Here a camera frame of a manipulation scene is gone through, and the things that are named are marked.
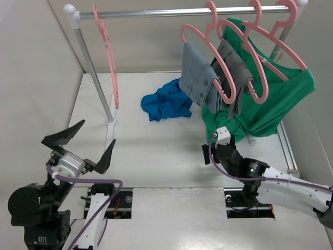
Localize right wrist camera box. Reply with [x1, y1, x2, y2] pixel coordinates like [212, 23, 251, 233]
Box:
[214, 127, 231, 148]

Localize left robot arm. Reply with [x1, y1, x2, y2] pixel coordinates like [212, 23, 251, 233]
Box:
[8, 120, 123, 249]

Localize pink hanger with green shirt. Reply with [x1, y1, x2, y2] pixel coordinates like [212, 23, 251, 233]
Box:
[241, 1, 307, 84]

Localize grey shorts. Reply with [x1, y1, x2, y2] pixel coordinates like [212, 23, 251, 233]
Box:
[217, 39, 253, 120]

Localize metal clothes rack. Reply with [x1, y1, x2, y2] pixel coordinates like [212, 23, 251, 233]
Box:
[63, 0, 309, 157]

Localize blue t shirt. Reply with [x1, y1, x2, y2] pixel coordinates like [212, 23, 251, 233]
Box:
[141, 78, 193, 121]

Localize blue denim shorts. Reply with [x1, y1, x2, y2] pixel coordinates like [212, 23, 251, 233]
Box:
[179, 42, 222, 114]

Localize pink hanger with grey shorts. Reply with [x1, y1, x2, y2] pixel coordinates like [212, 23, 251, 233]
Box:
[216, 0, 270, 104]

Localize green t shirt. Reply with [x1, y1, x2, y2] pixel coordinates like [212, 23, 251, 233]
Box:
[202, 27, 316, 142]

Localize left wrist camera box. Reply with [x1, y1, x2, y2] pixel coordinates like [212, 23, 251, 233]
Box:
[51, 153, 85, 178]

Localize pink hanger with denim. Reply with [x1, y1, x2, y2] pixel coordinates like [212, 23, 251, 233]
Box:
[180, 0, 237, 105]

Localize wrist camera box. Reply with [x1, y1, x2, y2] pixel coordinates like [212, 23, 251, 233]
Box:
[51, 153, 85, 178]
[214, 127, 231, 148]

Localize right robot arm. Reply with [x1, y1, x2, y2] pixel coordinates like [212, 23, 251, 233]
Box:
[201, 137, 332, 229]

